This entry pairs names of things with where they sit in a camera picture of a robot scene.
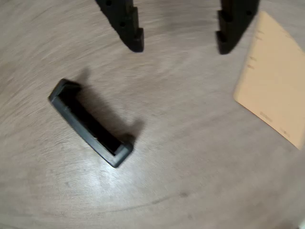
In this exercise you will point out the tan square board with holes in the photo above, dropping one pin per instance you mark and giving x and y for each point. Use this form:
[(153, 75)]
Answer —
[(274, 78)]

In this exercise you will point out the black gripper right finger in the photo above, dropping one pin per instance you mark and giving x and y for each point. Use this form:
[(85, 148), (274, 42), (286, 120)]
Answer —
[(234, 21)]

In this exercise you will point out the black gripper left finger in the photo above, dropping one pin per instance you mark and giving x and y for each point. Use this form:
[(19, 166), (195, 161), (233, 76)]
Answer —
[(126, 26)]

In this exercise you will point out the black rectangular block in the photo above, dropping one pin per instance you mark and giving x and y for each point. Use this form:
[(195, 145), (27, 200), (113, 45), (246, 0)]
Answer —
[(71, 112)]

